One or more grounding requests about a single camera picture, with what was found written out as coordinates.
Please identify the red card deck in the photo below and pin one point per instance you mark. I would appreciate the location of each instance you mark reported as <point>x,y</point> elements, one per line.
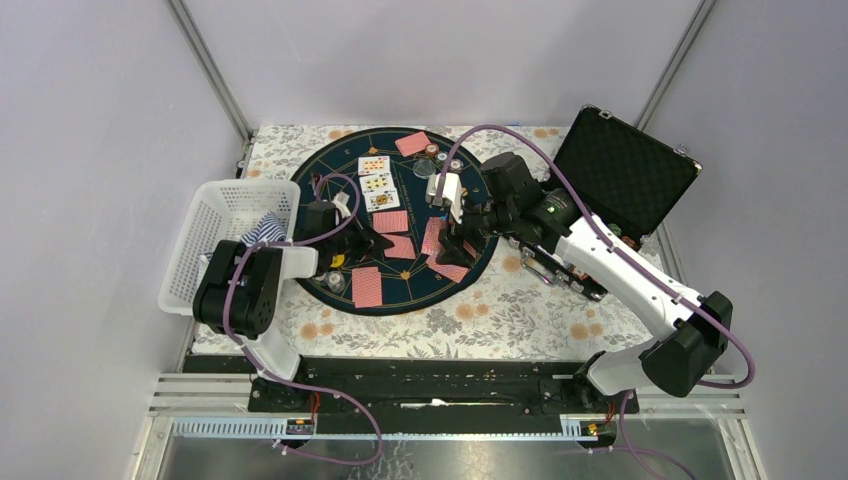
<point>431,244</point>

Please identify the black chip carrying case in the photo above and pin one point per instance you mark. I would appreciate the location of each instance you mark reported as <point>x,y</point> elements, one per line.
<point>623,175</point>

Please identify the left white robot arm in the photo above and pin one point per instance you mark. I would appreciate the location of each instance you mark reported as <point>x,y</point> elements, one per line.
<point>238,293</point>

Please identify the round dark blue poker mat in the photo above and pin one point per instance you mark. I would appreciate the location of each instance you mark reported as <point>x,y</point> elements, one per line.
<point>407,285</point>

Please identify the yellow dealer button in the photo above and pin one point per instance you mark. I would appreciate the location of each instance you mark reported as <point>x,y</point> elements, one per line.
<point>338,261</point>

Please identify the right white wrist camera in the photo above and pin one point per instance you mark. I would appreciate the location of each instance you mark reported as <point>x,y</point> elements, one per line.
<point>446,190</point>

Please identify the red playing card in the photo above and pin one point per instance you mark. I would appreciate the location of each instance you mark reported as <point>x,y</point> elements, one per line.
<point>366,286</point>
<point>413,143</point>
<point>371,298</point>
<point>454,273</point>
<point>402,247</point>
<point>388,222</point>

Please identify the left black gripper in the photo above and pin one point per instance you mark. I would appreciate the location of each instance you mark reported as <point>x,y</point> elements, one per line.
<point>369,241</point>

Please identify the striped blue white cloth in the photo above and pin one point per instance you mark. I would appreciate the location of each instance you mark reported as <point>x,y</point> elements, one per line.
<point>271,228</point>

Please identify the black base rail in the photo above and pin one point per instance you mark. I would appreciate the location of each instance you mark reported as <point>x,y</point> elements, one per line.
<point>432,397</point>

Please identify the white plastic basket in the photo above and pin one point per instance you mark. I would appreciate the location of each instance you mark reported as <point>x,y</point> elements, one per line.
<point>221,210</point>

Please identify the floral tablecloth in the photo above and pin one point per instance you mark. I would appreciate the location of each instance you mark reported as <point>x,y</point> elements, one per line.
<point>508,313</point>

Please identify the red five chip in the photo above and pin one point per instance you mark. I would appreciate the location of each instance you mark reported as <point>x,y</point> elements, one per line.
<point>431,150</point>

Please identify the clear plastic disc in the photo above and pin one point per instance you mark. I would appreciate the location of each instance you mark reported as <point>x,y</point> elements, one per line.
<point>423,168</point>

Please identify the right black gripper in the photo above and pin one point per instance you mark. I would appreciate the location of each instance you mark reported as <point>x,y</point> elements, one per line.
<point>452,242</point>

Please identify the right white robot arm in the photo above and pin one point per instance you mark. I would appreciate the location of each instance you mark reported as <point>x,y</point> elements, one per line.
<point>689,331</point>

